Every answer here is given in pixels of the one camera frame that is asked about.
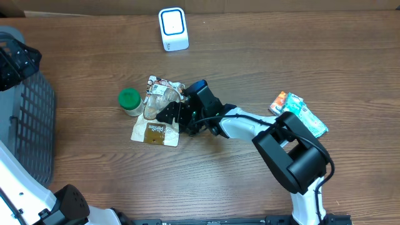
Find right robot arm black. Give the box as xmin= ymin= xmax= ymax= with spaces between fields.
xmin=156 ymin=80 xmax=334 ymax=224

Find small teal tissue pack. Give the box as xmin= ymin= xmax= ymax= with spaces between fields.
xmin=282 ymin=92 xmax=304 ymax=116

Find green bottle cap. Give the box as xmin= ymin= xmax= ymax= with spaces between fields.
xmin=118 ymin=88 xmax=141 ymax=110

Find teal snack packet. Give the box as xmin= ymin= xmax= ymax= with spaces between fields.
xmin=298 ymin=103 xmax=329 ymax=138

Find orange tissue pack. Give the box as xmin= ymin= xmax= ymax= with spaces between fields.
xmin=269 ymin=91 xmax=288 ymax=116

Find beige dried mushroom bag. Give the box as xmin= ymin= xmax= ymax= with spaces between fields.
xmin=131 ymin=76 xmax=186 ymax=147

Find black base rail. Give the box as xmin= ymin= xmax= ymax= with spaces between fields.
xmin=131 ymin=214 xmax=353 ymax=225

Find clear jar white contents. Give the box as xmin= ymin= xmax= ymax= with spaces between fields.
xmin=118 ymin=88 xmax=144 ymax=117

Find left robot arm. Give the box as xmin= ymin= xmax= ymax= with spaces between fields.
xmin=1 ymin=26 xmax=132 ymax=224

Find white barcode scanner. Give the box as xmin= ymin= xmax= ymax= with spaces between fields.
xmin=158 ymin=7 xmax=189 ymax=52

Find grey plastic shopping basket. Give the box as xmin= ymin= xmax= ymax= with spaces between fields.
xmin=1 ymin=26 xmax=56 ymax=187

